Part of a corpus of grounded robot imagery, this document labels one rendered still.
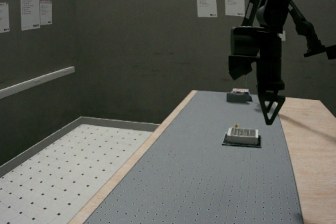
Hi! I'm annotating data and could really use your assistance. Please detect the white grid rack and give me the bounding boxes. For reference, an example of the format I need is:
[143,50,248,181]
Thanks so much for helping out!
[227,127,258,145]

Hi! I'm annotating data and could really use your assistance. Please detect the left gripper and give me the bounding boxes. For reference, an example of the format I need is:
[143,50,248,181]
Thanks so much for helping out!
[256,58,286,125]

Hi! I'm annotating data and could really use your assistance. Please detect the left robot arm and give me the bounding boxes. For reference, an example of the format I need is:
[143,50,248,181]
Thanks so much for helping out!
[228,0,290,81]

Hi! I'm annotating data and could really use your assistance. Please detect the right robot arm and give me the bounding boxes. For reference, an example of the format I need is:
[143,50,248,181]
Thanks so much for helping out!
[241,0,325,53]

